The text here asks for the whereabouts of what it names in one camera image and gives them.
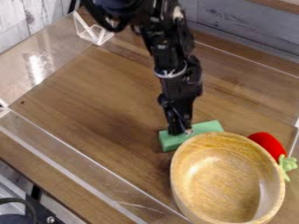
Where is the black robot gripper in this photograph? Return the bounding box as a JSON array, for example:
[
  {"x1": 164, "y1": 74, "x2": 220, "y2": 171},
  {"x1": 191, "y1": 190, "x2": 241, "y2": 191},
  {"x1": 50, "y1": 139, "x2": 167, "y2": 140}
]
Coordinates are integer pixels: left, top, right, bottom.
[{"x1": 157, "y1": 55, "x2": 201, "y2": 136}]

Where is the green foam block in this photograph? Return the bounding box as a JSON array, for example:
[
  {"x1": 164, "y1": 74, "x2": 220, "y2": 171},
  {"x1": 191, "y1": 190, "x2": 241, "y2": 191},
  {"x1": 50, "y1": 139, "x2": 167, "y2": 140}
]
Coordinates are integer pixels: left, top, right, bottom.
[{"x1": 159, "y1": 120, "x2": 223, "y2": 152}]

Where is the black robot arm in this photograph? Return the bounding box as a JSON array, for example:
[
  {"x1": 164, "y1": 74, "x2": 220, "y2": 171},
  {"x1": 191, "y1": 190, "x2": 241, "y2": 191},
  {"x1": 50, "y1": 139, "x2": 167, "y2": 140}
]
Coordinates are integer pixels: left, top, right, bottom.
[{"x1": 84, "y1": 0, "x2": 201, "y2": 135}]

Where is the brown wooden bowl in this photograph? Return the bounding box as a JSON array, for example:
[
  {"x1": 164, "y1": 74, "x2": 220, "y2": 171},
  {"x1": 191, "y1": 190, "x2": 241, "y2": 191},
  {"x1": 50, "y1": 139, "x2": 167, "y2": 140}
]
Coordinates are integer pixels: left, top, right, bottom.
[{"x1": 171, "y1": 132, "x2": 285, "y2": 224}]

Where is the red plush strawberry toy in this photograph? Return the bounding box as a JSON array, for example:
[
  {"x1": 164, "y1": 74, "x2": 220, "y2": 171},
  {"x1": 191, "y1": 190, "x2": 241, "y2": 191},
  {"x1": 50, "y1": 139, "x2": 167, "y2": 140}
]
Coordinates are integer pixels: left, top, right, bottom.
[{"x1": 247, "y1": 132, "x2": 299, "y2": 182}]

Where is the clear acrylic front barrier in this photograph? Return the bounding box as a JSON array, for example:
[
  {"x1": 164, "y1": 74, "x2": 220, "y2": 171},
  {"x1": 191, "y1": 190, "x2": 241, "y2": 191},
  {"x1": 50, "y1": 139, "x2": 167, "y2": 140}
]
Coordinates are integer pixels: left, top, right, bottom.
[{"x1": 0, "y1": 108, "x2": 188, "y2": 224}]

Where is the black equipment base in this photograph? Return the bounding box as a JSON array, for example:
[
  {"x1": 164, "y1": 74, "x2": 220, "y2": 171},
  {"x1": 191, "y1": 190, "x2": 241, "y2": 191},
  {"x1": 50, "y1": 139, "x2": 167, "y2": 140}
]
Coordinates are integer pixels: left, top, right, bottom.
[{"x1": 0, "y1": 198, "x2": 65, "y2": 224}]

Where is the black cable loop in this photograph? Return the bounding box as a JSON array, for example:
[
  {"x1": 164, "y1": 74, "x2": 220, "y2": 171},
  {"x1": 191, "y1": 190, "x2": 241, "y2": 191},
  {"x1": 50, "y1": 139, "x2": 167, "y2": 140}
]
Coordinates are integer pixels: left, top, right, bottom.
[{"x1": 78, "y1": 0, "x2": 133, "y2": 33}]

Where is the clear acrylic corner bracket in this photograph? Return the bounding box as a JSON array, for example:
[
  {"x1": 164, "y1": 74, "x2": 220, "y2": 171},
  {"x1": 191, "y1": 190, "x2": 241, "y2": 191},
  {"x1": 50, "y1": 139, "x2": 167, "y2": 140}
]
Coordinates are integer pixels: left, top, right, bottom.
[{"x1": 72, "y1": 11, "x2": 115, "y2": 46}]

